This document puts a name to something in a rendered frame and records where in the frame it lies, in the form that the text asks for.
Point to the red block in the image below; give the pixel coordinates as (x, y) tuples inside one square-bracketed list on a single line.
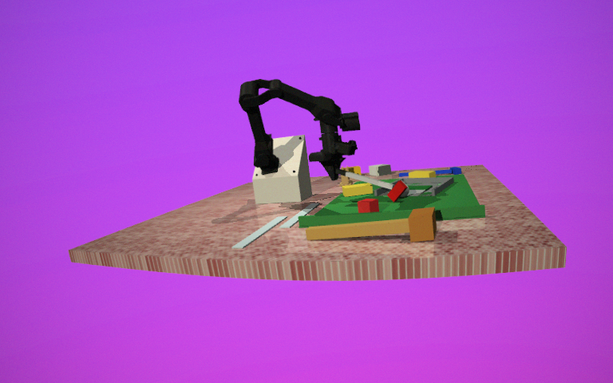
[(368, 206)]

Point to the green mat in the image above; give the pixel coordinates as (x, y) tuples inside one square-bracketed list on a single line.
[(457, 194)]

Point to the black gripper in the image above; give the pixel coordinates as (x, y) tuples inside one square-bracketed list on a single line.
[(328, 160)]

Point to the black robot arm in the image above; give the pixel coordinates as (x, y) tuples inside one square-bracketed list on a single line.
[(322, 108)]

